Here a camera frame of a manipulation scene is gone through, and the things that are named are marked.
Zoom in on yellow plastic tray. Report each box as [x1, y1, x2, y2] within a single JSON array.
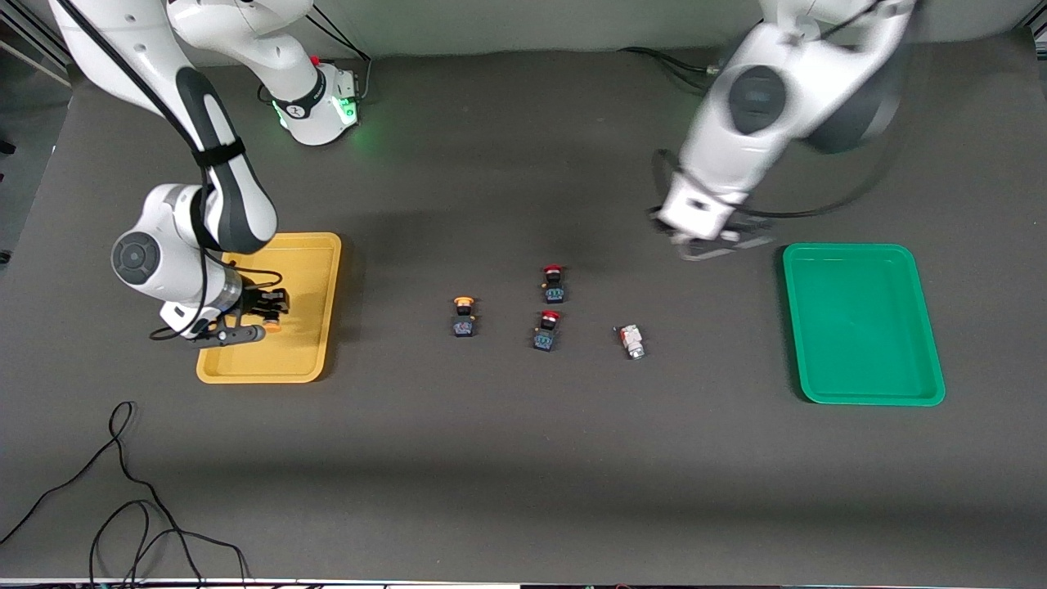
[[196, 232, 343, 384]]

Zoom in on green plastic tray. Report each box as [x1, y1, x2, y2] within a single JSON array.
[[783, 243, 946, 407]]

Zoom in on dark grey table cloth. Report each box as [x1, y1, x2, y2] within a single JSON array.
[[0, 33, 1047, 583]]

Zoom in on loose black cable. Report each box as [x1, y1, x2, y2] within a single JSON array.
[[0, 401, 250, 589]]

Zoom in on black left arm base cables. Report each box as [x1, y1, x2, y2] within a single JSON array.
[[619, 47, 722, 89]]

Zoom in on black arm base cables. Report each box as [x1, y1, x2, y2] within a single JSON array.
[[619, 47, 722, 89], [307, 4, 373, 103]]

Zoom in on black right arm base cables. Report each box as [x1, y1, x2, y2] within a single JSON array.
[[307, 4, 373, 103]]

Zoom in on aluminium frame rail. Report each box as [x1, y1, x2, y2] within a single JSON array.
[[0, 12, 74, 87]]

